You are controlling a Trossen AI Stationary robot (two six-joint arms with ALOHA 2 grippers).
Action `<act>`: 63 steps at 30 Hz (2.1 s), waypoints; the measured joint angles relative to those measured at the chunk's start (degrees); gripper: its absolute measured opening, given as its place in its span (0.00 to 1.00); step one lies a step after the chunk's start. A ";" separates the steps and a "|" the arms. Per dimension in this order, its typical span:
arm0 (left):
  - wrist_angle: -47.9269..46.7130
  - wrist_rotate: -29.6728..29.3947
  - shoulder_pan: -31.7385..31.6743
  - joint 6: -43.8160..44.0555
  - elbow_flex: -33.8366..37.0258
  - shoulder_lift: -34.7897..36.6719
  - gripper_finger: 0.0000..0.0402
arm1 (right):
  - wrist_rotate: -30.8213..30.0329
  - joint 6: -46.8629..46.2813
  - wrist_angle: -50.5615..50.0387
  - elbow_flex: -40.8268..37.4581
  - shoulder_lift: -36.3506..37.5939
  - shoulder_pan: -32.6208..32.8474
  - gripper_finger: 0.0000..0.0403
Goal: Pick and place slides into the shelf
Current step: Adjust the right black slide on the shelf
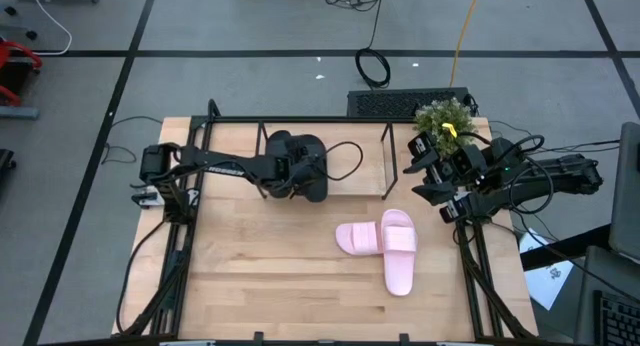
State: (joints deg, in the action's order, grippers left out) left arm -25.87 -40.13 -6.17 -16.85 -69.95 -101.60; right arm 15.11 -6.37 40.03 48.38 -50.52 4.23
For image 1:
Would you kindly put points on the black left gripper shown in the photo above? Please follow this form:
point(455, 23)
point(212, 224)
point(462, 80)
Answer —
point(292, 168)

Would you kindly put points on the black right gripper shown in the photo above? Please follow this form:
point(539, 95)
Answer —
point(460, 171)

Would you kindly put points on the pink rubber slide sandal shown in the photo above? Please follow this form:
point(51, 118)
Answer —
point(399, 266)
point(357, 238)

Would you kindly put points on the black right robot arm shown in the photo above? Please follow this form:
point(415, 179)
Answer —
point(565, 173)

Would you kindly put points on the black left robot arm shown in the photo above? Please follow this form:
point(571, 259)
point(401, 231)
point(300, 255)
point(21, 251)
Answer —
point(225, 167)

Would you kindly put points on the black metal wooden board shelf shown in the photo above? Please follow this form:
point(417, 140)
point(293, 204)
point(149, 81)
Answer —
point(360, 161)

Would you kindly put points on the small yellow tag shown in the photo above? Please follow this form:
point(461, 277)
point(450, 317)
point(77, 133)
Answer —
point(449, 129)

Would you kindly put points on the green potted plant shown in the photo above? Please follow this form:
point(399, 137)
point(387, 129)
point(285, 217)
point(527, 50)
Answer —
point(440, 117)

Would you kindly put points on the black keyboard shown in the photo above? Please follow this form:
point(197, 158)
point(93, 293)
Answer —
point(620, 321)
point(380, 102)

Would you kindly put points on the black desk bar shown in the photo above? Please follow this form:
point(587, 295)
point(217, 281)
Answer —
point(565, 247)

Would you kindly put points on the white paper sheet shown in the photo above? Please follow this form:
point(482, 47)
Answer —
point(547, 281)

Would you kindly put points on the grey monitor back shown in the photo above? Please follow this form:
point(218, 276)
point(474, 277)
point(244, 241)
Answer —
point(627, 196)

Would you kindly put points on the grey desk surface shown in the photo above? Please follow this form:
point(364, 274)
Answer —
point(610, 276)

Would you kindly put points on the grey metal cart foot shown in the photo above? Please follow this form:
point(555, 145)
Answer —
point(17, 112)

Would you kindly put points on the black caster wheel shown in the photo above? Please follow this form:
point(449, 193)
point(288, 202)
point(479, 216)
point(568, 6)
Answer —
point(31, 34)
point(10, 9)

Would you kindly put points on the red black cart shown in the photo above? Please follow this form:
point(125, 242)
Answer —
point(20, 47)

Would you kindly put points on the black aluminium table frame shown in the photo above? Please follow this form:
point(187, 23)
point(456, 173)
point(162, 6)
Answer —
point(325, 119)

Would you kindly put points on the small black table bracket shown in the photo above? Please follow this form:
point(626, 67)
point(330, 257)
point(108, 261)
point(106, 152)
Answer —
point(257, 337)
point(404, 338)

